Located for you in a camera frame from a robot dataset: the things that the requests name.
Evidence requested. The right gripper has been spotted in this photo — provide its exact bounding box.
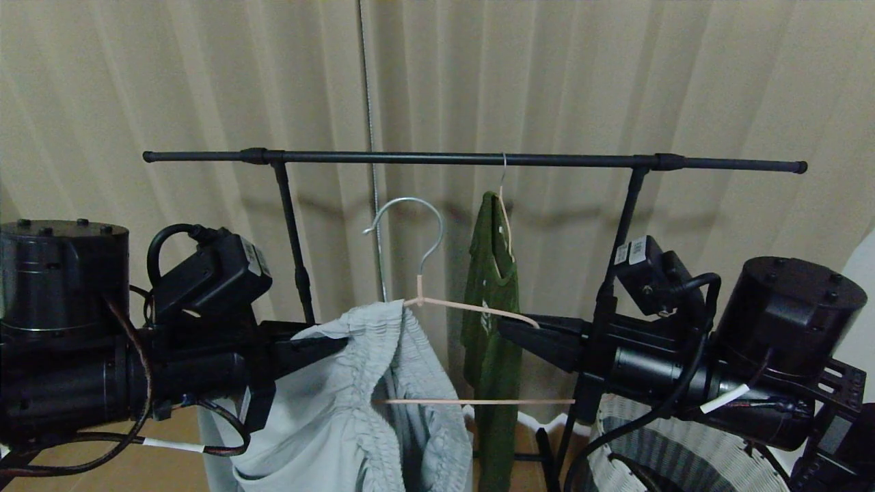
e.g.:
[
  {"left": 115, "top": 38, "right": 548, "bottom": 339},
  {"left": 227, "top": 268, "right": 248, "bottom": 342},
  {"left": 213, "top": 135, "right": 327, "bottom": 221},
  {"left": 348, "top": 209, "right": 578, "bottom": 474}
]
[{"left": 573, "top": 316, "right": 713, "bottom": 424}]

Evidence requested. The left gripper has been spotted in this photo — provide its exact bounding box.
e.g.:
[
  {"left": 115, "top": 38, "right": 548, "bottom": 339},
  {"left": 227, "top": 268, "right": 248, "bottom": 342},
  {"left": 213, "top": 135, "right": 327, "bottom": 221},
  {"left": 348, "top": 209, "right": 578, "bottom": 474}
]
[{"left": 130, "top": 320, "right": 278, "bottom": 435}]

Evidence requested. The pale grey garment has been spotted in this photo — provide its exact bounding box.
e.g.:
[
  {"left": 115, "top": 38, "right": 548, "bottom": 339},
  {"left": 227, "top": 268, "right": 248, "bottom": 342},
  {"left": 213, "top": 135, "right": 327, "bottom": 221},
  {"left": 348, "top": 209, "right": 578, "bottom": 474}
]
[{"left": 198, "top": 299, "right": 474, "bottom": 492}]

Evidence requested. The green long-sleeved shirt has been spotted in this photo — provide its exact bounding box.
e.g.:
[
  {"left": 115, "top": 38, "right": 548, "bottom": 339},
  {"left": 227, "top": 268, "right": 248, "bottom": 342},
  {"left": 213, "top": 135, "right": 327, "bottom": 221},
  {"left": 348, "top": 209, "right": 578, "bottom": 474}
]
[{"left": 460, "top": 191, "right": 522, "bottom": 492}]

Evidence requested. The pink clothes hanger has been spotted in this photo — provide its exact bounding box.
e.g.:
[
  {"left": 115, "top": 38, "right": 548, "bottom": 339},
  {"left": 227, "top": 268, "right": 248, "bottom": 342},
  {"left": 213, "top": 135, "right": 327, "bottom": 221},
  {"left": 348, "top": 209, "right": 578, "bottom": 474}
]
[
  {"left": 362, "top": 197, "right": 578, "bottom": 405},
  {"left": 496, "top": 152, "right": 515, "bottom": 264}
]

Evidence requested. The white laundry basket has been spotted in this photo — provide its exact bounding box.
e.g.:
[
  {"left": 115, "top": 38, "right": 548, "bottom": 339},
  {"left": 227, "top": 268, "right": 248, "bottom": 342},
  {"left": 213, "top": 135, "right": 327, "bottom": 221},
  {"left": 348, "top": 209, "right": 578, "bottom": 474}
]
[{"left": 587, "top": 393, "right": 794, "bottom": 492}]

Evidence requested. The black clothes rack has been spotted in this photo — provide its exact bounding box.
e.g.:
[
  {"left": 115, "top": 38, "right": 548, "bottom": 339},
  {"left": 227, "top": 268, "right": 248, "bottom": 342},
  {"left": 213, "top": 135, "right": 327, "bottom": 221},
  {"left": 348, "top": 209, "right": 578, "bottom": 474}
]
[{"left": 142, "top": 147, "right": 809, "bottom": 492}]

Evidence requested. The beige curtain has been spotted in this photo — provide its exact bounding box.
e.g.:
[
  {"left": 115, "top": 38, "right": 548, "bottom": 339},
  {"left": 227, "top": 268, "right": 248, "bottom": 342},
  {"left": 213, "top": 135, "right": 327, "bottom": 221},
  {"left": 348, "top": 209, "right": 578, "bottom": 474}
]
[{"left": 0, "top": 0, "right": 875, "bottom": 428}]

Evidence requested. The metal curtain wand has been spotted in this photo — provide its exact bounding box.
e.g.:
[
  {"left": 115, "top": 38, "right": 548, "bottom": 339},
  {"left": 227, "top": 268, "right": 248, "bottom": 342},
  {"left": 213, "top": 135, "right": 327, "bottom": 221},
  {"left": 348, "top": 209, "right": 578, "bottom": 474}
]
[{"left": 357, "top": 0, "right": 388, "bottom": 303}]

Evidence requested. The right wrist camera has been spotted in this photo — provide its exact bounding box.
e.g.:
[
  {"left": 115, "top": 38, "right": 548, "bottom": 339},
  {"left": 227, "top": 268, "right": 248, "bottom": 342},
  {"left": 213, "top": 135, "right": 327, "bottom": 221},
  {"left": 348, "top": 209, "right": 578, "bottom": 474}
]
[{"left": 613, "top": 236, "right": 708, "bottom": 320}]

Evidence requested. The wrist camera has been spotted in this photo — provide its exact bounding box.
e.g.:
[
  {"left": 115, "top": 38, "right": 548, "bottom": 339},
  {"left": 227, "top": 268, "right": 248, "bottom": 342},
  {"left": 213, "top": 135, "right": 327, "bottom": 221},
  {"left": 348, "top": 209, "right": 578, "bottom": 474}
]
[
  {"left": 613, "top": 236, "right": 708, "bottom": 320},
  {"left": 147, "top": 229, "right": 273, "bottom": 339}
]

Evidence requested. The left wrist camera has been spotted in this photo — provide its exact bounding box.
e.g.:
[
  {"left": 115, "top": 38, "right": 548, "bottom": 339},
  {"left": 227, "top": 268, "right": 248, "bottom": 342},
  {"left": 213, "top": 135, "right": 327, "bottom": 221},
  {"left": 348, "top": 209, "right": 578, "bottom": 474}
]
[{"left": 147, "top": 229, "right": 273, "bottom": 339}]

